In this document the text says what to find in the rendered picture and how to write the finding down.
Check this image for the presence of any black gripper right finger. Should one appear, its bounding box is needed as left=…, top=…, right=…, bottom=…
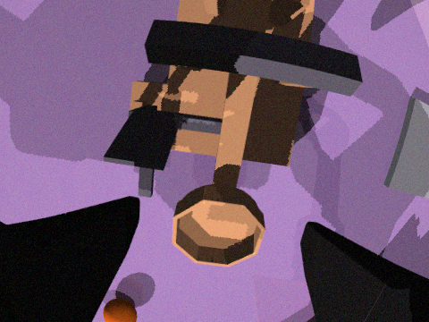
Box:
left=300, top=222, right=429, bottom=322

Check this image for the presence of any brown ball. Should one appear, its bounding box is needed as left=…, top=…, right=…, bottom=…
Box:
left=103, top=298, right=137, bottom=322

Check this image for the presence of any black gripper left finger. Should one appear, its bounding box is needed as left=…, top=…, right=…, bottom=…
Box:
left=0, top=196, right=140, bottom=322

